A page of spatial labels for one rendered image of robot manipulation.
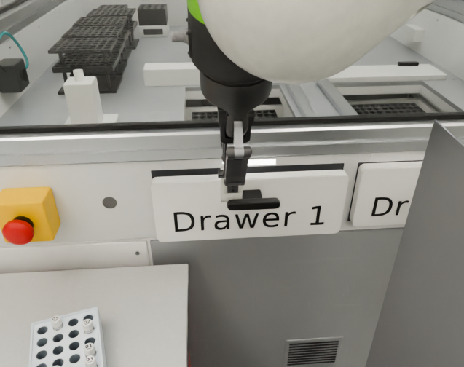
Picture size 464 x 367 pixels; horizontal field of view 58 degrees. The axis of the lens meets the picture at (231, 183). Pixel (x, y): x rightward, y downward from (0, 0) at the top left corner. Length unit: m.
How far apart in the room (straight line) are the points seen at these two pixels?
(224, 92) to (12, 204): 0.37
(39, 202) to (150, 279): 0.20
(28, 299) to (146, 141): 0.30
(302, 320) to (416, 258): 0.58
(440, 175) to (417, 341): 0.12
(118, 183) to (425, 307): 0.47
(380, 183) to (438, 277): 0.40
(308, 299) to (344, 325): 0.12
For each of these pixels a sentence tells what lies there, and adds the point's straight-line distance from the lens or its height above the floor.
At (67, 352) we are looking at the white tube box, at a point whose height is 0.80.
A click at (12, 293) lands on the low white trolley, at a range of 0.74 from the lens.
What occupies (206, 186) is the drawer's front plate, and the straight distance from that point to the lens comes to 0.61.
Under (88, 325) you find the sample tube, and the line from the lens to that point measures 0.59.
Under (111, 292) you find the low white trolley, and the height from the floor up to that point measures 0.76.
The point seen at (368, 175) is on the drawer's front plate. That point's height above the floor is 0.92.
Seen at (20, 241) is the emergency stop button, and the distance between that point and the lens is 0.66.
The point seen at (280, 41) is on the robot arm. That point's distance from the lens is 0.21.
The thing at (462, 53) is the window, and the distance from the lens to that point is 0.69.
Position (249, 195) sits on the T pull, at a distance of 0.60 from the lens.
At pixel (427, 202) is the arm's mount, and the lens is 0.30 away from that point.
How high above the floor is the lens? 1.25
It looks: 32 degrees down
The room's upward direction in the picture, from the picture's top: straight up
